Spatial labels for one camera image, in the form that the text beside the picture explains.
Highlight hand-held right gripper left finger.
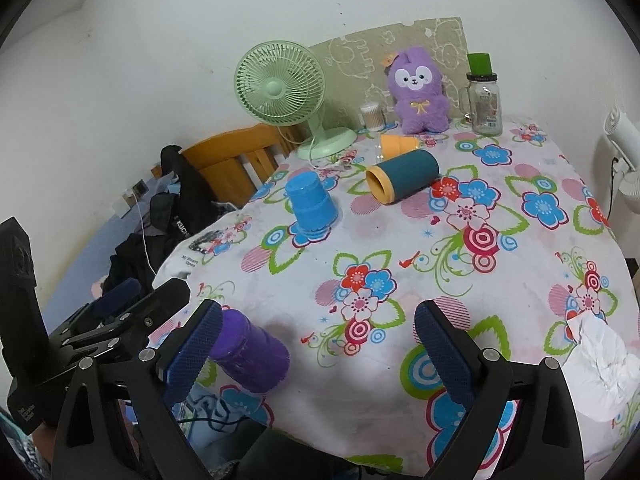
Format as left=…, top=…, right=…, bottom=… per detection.
left=50, top=299, right=224, bottom=480

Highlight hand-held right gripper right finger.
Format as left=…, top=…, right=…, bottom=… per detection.
left=414, top=300, right=586, bottom=480

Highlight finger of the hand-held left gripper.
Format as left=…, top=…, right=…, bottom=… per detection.
left=67, top=277, right=192, bottom=363
left=62, top=278, right=143, bottom=336

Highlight teal cup with orange rim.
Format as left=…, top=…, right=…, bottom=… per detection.
left=365, top=149, right=441, bottom=206

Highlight person's left forearm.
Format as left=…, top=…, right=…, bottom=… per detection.
left=0, top=405, right=53, bottom=480

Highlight purple plastic cup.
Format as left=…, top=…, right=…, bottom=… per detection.
left=207, top=308, right=291, bottom=393

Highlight blue plastic cup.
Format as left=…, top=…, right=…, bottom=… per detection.
left=284, top=171, right=341, bottom=233

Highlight orange plastic cup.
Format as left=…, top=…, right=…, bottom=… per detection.
left=380, top=133, right=420, bottom=159

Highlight black jacket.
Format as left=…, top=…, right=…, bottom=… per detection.
left=102, top=144, right=236, bottom=301

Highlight person's dark pants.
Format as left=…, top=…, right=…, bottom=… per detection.
left=200, top=417, right=381, bottom=480

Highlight floral tablecloth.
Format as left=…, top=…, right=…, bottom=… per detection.
left=150, top=115, right=640, bottom=478

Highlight crumpled white tissue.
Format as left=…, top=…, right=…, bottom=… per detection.
left=564, top=312, right=640, bottom=422

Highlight wooden chair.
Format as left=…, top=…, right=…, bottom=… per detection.
left=180, top=124, right=306, bottom=208

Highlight green desk fan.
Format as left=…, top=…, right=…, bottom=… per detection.
left=234, top=40, right=358, bottom=161

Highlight cotton swab container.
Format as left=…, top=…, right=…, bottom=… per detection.
left=360, top=102, right=387, bottom=132

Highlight glass bottle with green cap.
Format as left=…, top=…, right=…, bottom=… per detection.
left=466, top=52, right=503, bottom=136

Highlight purple plush toy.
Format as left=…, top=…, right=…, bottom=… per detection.
left=382, top=46, right=451, bottom=136

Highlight white fan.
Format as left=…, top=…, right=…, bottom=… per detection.
left=602, top=106, right=640, bottom=211

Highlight green patterned cushion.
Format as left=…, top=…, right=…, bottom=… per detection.
left=307, top=16, right=473, bottom=131

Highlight white cable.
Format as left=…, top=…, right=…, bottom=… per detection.
left=131, top=194, right=155, bottom=277

